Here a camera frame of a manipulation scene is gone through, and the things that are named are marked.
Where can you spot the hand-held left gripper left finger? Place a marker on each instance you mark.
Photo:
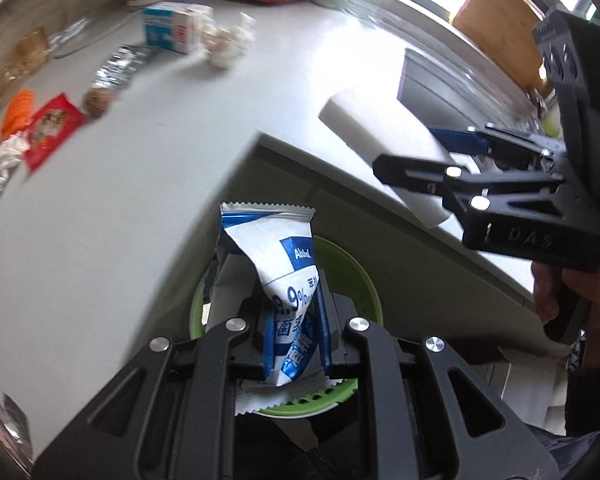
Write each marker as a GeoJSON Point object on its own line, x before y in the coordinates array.
{"type": "Point", "coordinates": [269, 342]}

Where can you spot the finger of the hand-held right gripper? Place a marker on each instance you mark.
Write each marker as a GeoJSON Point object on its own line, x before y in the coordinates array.
{"type": "Point", "coordinates": [410, 170]}
{"type": "Point", "coordinates": [455, 137]}

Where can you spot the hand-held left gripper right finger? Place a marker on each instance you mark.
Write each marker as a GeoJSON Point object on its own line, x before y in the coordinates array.
{"type": "Point", "coordinates": [325, 332]}

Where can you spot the white foam block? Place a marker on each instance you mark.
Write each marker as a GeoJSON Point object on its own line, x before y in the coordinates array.
{"type": "Point", "coordinates": [370, 130]}

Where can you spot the green round waste bin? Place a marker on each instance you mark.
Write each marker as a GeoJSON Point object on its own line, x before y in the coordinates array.
{"type": "Point", "coordinates": [352, 280]}

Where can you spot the blue white wet wipe packet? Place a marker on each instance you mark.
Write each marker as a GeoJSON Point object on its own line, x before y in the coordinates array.
{"type": "Point", "coordinates": [275, 255]}

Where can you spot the blue white milk carton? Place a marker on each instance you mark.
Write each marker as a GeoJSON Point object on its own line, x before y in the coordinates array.
{"type": "Point", "coordinates": [172, 30]}

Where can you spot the red snack packet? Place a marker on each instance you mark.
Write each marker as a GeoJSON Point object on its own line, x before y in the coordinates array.
{"type": "Point", "coordinates": [50, 130]}

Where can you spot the person's right forearm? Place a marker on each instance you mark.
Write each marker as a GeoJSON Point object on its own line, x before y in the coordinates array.
{"type": "Point", "coordinates": [592, 390]}

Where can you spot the steel kitchen sink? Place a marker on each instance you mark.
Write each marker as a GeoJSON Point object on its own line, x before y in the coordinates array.
{"type": "Point", "coordinates": [445, 85]}

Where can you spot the white torn wrapper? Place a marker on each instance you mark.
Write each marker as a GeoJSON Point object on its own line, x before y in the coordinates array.
{"type": "Point", "coordinates": [230, 285]}

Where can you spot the wooden cutting board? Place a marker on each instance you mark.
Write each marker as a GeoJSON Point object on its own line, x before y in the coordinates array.
{"type": "Point", "coordinates": [500, 25]}

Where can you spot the crumpled white plastic bag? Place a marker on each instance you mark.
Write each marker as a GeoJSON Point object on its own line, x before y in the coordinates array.
{"type": "Point", "coordinates": [225, 42]}

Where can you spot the brown round nut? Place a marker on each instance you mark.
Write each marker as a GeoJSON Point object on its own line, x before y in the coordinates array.
{"type": "Point", "coordinates": [98, 103]}

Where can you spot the silver foil wrapper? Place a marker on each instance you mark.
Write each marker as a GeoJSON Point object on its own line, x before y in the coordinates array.
{"type": "Point", "coordinates": [120, 67]}

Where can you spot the crumpled white tissue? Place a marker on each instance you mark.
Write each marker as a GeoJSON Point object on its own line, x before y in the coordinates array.
{"type": "Point", "coordinates": [5, 160]}

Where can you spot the orange crumpled wrapper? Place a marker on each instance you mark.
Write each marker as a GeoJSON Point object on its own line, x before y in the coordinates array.
{"type": "Point", "coordinates": [17, 110]}

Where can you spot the clear glass teapot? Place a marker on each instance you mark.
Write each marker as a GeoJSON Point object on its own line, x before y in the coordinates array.
{"type": "Point", "coordinates": [2, 85]}

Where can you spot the amber glass mug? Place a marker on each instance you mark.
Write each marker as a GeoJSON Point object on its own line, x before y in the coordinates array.
{"type": "Point", "coordinates": [31, 50]}

